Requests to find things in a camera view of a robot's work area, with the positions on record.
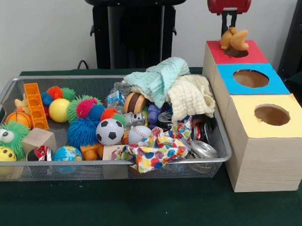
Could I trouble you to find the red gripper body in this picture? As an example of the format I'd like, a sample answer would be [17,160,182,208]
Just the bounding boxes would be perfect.
[207,0,253,16]

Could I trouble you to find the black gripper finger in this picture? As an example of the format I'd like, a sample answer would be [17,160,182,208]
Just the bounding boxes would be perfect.
[229,12,239,29]
[220,12,230,38]

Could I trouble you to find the brown teddy bear plush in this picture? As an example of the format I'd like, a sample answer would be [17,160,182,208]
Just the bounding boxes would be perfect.
[220,26,250,53]

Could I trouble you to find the cream waffle cloth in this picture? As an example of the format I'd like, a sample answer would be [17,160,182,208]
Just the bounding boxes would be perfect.
[129,74,217,124]

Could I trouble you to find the light blue waffle cloth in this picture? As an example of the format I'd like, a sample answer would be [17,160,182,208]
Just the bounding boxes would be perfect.
[123,56,192,110]

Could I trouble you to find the multicolour spiky caterpillar toy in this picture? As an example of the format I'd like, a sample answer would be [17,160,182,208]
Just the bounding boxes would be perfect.
[65,93,126,127]

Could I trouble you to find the orange plastic tray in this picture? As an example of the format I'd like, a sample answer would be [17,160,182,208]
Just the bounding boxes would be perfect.
[23,82,50,132]

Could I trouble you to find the wooden box with three holes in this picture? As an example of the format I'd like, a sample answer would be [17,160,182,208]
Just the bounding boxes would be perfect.
[202,37,302,194]

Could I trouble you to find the clear mesh bin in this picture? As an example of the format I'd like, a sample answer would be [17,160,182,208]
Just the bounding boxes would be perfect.
[0,69,234,186]

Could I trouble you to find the white baseball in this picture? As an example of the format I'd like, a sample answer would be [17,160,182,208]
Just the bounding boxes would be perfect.
[127,125,153,146]

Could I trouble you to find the colourful spotted cloth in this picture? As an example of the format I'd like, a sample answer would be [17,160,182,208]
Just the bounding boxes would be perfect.
[110,116,194,175]

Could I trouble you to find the black and white soccer ball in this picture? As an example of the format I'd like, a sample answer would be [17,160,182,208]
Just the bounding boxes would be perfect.
[95,118,125,146]

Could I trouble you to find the large blue spiky ball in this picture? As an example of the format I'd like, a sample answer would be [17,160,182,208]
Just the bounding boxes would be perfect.
[66,117,101,149]

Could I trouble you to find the plain yellow ball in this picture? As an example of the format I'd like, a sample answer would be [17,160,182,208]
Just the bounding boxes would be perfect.
[48,98,71,123]

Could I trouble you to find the dark green table cloth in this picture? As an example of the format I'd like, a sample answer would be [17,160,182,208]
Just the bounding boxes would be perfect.
[0,60,302,226]

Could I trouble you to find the green googly-eyed puffer ball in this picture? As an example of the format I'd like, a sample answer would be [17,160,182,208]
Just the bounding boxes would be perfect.
[0,120,32,160]

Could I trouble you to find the black furniture frame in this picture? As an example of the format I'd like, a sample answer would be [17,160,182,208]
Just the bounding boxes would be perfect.
[275,0,302,82]

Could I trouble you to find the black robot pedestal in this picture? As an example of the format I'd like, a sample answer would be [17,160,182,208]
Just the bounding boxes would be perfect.
[83,0,191,71]

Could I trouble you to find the black cable loop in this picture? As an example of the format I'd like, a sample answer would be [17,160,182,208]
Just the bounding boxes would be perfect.
[76,59,89,70]

